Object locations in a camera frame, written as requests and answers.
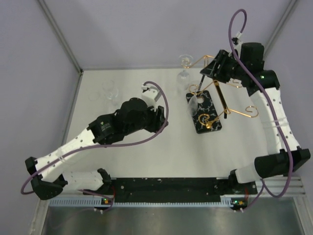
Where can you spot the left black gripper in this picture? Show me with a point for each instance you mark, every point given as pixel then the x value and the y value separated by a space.
pixel 158 119

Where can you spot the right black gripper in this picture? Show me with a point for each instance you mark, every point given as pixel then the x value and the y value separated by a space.
pixel 212 70

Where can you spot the clear wine glass back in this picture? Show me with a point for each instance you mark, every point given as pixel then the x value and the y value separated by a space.
pixel 192 106

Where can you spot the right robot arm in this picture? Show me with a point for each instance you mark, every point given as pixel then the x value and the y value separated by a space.
pixel 265 94

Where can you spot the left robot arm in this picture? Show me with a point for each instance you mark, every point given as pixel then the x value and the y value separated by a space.
pixel 50 176

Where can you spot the black marble rack base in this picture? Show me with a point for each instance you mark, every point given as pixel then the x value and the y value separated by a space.
pixel 206 119

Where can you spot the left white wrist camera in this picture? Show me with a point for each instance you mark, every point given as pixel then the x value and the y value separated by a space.
pixel 150 95

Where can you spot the gold wire glass rack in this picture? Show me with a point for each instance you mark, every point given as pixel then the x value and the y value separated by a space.
pixel 251 111

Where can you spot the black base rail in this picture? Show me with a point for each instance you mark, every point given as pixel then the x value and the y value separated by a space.
pixel 173 190

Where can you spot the white cable duct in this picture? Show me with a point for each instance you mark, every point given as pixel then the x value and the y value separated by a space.
pixel 105 202

